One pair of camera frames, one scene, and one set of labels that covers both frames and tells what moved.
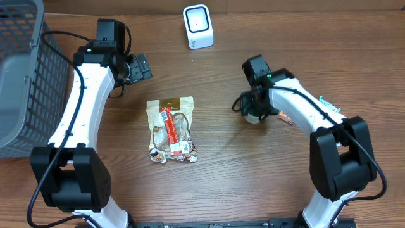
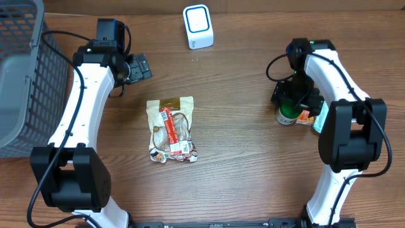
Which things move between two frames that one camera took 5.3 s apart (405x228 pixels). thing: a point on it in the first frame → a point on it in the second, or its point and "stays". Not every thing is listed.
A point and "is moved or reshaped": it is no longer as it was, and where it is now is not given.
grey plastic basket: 34,81 stays
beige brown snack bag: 169,121 stays
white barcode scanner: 199,26 stays
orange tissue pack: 285,117 is moved or reshaped
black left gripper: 140,68 stays
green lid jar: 252,118 is moved or reshaped
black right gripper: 248,106 → 294,99
